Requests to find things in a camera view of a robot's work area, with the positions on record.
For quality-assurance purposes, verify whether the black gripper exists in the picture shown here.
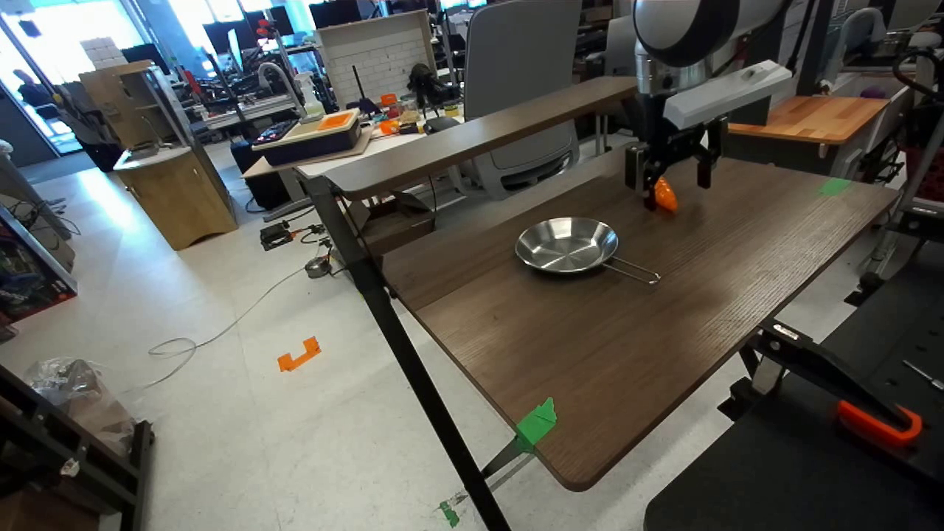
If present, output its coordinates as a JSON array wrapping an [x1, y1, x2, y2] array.
[[621, 91, 729, 194]]

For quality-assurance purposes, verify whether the clear plastic bag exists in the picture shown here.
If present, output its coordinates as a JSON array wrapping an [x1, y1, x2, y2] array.
[[27, 353, 139, 461]]

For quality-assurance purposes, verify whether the black tray with orange contents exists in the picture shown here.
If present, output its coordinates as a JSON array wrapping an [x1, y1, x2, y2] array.
[[249, 107, 364, 169]]

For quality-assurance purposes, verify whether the white spray bottle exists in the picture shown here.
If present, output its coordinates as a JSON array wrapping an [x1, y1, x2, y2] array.
[[294, 70, 327, 123]]

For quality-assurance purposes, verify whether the orange toy carrot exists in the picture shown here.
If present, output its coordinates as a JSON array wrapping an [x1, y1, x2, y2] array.
[[649, 175, 680, 217]]

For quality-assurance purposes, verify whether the tall cardboard box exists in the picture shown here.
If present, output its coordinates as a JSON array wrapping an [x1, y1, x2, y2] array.
[[77, 60, 165, 153]]

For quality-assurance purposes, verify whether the orange handled black clamp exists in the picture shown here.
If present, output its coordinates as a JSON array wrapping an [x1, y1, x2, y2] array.
[[749, 319, 929, 458]]

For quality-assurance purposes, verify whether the small orange object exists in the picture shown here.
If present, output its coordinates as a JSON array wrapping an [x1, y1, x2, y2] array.
[[375, 91, 407, 138]]

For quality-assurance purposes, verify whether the raised wooden shelf board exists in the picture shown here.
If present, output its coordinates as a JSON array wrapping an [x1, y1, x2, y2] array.
[[322, 73, 642, 200]]

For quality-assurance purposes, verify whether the small silver frying pan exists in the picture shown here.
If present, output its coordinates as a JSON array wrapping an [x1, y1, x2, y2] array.
[[509, 213, 667, 288]]

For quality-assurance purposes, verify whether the black metal equipment stand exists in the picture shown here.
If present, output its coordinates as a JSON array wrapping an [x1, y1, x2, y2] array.
[[850, 18, 944, 307]]

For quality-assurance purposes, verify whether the white pegboard panel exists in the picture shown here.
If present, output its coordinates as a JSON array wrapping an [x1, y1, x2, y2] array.
[[316, 8, 437, 110]]

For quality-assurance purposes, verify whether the light wooden cabinet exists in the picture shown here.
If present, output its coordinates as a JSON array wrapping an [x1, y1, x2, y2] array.
[[108, 142, 240, 253]]

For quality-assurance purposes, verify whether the black metal table leg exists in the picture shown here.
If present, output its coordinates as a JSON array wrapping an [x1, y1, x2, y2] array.
[[299, 175, 512, 531]]

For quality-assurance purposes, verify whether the grey wrist camera bar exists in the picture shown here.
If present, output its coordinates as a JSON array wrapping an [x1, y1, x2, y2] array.
[[659, 57, 797, 133]]

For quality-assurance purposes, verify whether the orange floor tape mark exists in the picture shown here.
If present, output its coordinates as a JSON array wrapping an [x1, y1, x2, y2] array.
[[274, 333, 323, 374]]

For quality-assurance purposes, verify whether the butcher block wooden table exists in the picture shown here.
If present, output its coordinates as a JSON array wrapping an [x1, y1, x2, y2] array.
[[726, 91, 892, 175]]

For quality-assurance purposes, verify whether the cluttered storage shelf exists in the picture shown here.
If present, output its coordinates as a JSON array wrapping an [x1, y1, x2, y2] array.
[[0, 151, 81, 327]]

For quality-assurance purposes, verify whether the white side table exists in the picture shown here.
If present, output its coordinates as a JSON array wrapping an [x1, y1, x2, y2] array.
[[240, 126, 423, 215]]

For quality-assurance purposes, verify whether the white floor cable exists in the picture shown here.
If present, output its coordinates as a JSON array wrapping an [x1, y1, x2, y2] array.
[[143, 262, 308, 390]]

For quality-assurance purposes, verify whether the black power strip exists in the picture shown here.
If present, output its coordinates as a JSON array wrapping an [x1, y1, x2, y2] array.
[[255, 217, 298, 253]]

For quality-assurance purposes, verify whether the black perforated breadboard table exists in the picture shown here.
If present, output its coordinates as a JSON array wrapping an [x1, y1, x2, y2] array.
[[642, 246, 944, 531]]

